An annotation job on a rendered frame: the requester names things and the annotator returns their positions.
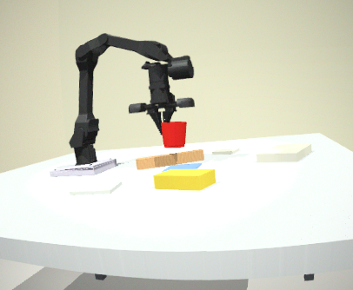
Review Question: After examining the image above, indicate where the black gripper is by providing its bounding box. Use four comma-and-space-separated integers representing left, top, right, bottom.
129, 82, 195, 135

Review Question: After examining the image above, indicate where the yellow block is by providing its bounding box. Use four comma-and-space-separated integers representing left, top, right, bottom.
153, 169, 216, 191

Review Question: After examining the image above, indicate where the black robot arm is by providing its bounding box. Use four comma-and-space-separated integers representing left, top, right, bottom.
70, 33, 194, 167

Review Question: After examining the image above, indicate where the tan wooden bar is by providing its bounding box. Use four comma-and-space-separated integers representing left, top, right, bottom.
136, 149, 204, 170

